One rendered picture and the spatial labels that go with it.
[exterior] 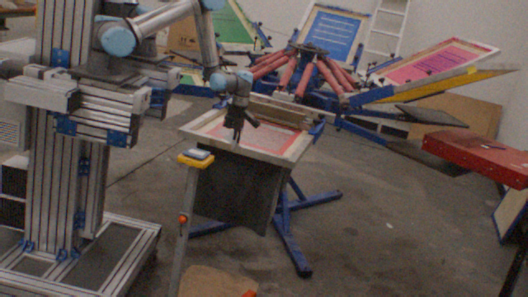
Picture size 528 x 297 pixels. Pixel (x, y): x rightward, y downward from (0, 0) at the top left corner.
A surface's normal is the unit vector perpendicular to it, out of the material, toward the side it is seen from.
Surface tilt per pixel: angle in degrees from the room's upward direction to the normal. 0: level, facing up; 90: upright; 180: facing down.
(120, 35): 94
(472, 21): 90
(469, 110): 82
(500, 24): 90
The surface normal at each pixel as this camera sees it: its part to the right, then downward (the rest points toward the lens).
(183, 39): -0.34, 0.25
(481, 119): -0.23, 0.07
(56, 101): -0.12, 0.31
